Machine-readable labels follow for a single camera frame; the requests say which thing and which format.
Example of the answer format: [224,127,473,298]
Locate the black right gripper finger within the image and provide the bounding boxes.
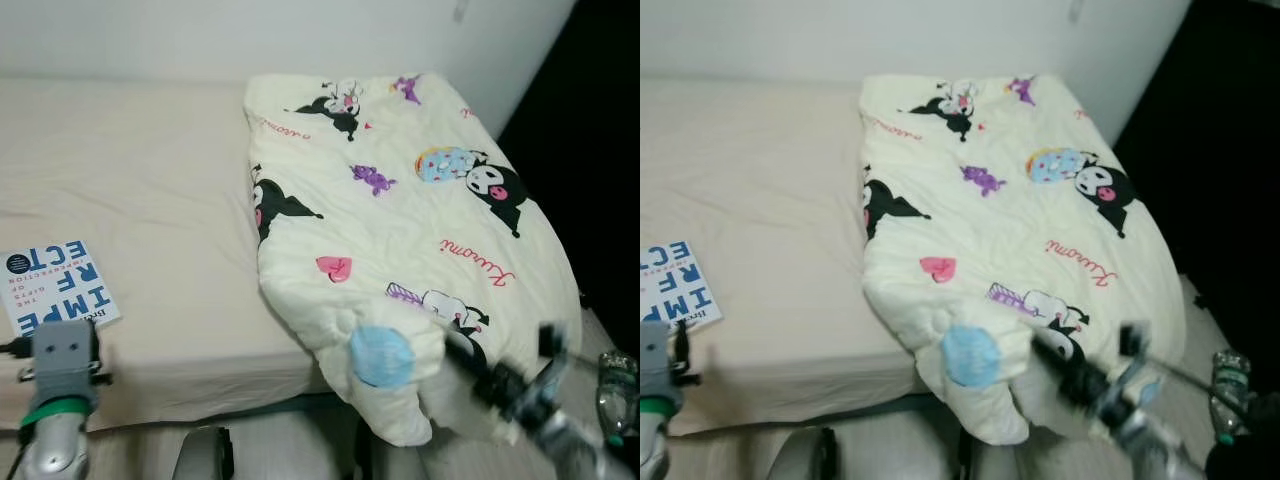
[1030,332,1089,393]
[443,332,501,393]

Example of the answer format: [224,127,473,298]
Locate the white book blue letters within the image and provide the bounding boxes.
[0,240,122,339]
[640,240,723,331]

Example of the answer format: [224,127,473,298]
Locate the clear plastic water bottle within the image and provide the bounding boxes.
[596,351,640,447]
[1210,349,1253,447]

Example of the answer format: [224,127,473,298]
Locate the grey robot left leg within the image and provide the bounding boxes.
[172,425,237,480]
[768,428,839,480]

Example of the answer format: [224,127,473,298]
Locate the grey robot leg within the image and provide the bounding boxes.
[953,428,1031,480]
[353,428,431,480]
[768,428,839,480]
[172,425,237,480]

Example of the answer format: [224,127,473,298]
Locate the cream cartoon print quilt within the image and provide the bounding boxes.
[244,72,583,447]
[860,72,1189,447]

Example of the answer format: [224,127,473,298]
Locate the grey robot right leg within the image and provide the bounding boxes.
[353,428,431,480]
[953,428,1031,480]

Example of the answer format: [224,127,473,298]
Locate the bed with cream sheet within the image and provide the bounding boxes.
[0,78,593,433]
[640,78,1226,436]

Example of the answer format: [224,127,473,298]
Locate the black wardrobe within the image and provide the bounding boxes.
[1112,0,1280,336]

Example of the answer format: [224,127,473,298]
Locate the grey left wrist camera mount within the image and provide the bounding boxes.
[30,322,101,401]
[640,320,675,398]

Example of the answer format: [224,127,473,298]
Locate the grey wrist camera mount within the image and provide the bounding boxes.
[1118,352,1166,413]
[530,350,581,413]
[640,320,675,398]
[30,322,101,401]

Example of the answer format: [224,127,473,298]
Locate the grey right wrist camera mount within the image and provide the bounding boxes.
[530,350,581,413]
[1118,352,1166,413]

